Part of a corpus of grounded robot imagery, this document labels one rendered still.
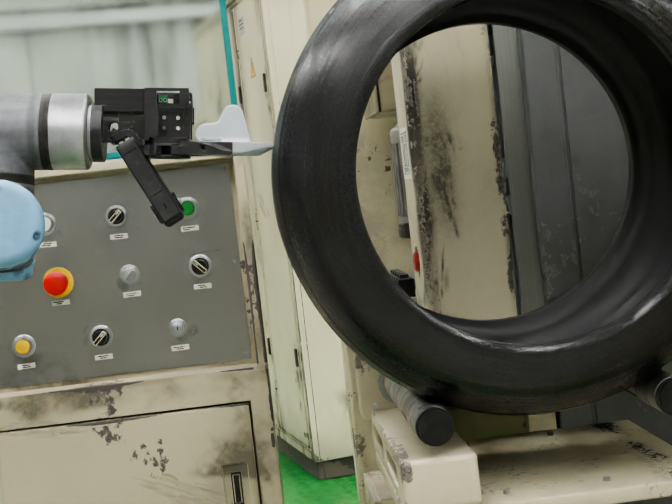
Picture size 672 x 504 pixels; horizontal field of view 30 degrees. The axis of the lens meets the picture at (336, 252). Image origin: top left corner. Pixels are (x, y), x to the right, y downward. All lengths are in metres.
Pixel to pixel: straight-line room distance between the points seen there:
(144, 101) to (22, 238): 0.24
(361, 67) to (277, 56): 3.68
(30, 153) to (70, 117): 0.06
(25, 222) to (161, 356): 0.86
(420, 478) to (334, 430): 3.71
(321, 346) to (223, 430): 2.99
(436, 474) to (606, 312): 0.40
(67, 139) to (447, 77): 0.59
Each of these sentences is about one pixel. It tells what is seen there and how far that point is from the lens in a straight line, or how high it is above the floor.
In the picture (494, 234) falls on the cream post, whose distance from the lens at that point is 1.80.
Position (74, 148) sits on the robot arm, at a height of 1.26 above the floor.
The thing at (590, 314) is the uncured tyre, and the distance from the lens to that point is 1.72.
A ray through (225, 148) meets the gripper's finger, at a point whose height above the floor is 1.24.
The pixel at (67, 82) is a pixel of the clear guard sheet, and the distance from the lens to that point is 2.15.
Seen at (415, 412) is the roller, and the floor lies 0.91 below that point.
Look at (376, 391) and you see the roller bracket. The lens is 1.78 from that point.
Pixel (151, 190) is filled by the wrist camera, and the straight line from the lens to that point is 1.49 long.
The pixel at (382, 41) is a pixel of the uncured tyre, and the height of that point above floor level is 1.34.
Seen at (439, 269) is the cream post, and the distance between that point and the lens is 1.79.
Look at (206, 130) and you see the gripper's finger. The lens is 1.48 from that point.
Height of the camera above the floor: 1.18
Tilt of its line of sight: 3 degrees down
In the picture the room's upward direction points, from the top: 6 degrees counter-clockwise
